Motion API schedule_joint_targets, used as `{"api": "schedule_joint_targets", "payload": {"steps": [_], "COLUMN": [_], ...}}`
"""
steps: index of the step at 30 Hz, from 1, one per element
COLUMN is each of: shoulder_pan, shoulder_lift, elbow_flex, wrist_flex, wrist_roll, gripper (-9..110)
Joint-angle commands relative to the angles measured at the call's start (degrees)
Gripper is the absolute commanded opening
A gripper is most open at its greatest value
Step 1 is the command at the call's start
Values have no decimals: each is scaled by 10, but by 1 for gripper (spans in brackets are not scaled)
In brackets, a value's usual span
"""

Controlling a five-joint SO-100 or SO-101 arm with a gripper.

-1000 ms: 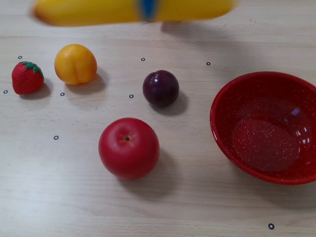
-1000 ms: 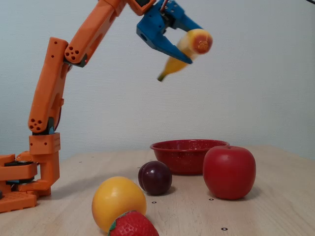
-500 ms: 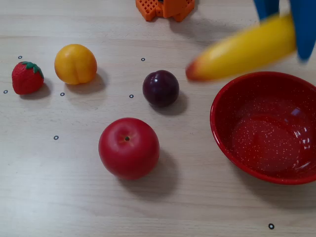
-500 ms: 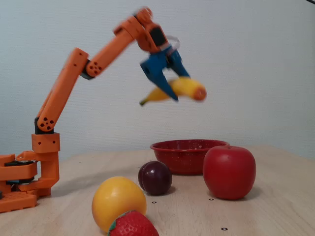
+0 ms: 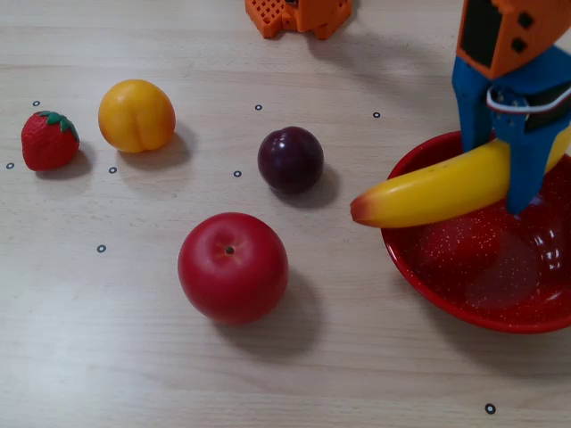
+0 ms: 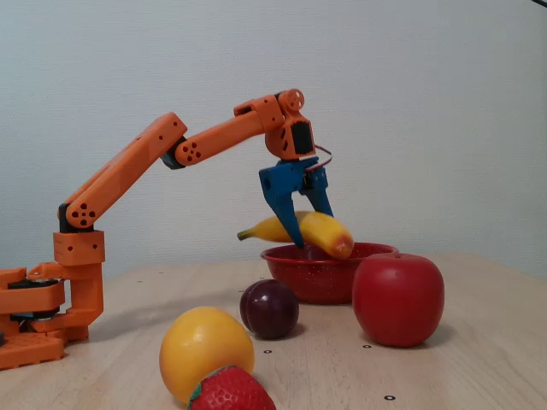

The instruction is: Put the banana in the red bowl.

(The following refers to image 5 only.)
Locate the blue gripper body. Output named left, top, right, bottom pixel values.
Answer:
left=451, top=43, right=571, bottom=134

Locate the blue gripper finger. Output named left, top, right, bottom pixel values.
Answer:
left=486, top=87, right=571, bottom=216
left=451, top=87, right=495, bottom=153

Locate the yellow toy banana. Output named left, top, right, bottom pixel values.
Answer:
left=349, top=126, right=571, bottom=230

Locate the red speckled enamel bowl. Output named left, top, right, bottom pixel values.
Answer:
left=380, top=130, right=571, bottom=335

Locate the dark purple toy plum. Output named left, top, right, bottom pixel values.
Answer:
left=256, top=126, right=326, bottom=195

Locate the red toy apple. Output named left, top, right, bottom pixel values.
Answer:
left=177, top=211, right=291, bottom=326

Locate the yellow orange toy peach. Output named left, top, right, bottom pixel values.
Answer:
left=97, top=78, right=178, bottom=154

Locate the red toy strawberry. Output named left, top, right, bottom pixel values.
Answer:
left=20, top=110, right=81, bottom=173

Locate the red white black servo cable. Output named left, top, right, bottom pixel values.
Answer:
left=484, top=85, right=571, bottom=116

